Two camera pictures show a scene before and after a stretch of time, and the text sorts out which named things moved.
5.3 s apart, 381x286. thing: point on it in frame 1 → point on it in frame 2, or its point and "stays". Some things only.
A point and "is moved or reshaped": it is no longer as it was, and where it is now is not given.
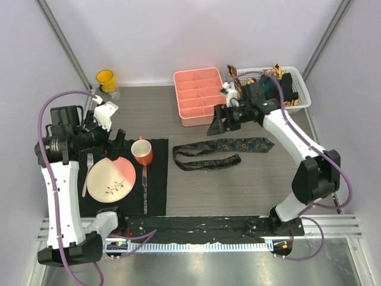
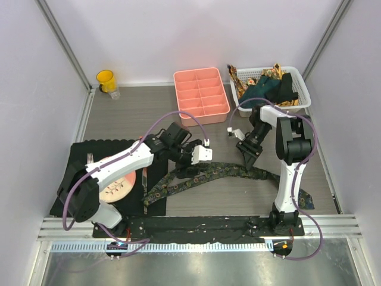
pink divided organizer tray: [198, 92] stays
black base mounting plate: [210, 228] stays
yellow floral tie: [275, 71] stays
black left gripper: [112, 151] → [182, 170]
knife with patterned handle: [144, 183] stays
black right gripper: [218, 126] → [250, 152]
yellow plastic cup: [108, 80] stays
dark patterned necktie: [183, 161] is moved or reshaped
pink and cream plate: [109, 181] stays
